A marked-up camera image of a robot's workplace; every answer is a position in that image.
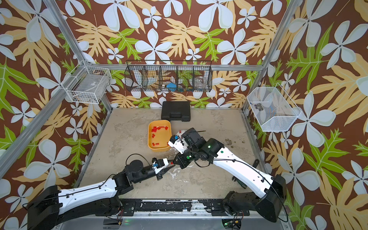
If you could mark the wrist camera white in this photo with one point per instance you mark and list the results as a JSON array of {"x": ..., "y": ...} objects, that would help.
[
  {"x": 159, "y": 164},
  {"x": 177, "y": 143}
]

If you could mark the black plastic tool case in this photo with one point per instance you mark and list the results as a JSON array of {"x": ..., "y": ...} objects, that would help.
[{"x": 176, "y": 111}]

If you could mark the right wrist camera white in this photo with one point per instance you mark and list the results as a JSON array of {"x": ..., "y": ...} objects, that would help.
[{"x": 177, "y": 143}]

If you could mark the black wire wall basket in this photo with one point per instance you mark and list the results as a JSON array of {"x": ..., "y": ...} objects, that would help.
[{"x": 169, "y": 76}]

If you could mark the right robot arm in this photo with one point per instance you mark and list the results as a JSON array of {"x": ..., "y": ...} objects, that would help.
[{"x": 268, "y": 193}]

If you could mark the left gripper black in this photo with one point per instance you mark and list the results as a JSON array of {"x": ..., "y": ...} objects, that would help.
[{"x": 162, "y": 172}]

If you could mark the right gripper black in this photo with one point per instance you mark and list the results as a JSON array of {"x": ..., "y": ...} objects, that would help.
[{"x": 181, "y": 162}]

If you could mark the yellow plastic tray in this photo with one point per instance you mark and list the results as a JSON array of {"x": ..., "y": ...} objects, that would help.
[{"x": 159, "y": 123}]

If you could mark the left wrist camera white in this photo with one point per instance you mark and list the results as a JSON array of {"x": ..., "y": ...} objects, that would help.
[{"x": 159, "y": 164}]

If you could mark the white wire basket left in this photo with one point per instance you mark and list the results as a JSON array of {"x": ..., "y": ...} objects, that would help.
[{"x": 87, "y": 83}]

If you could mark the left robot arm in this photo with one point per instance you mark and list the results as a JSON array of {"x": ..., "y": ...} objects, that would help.
[{"x": 55, "y": 206}]

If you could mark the white mesh basket right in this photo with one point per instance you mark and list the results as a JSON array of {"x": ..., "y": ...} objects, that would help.
[{"x": 273, "y": 108}]

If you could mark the white sphere with screws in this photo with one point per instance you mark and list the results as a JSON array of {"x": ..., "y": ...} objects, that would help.
[{"x": 180, "y": 133}]

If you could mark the dark green handled tool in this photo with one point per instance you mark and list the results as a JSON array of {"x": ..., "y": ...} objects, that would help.
[{"x": 255, "y": 165}]

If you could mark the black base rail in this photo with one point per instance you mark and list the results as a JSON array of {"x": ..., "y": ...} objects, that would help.
[{"x": 133, "y": 207}]

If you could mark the red sleeve pile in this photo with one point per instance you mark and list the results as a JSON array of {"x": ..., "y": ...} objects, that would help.
[{"x": 159, "y": 136}]

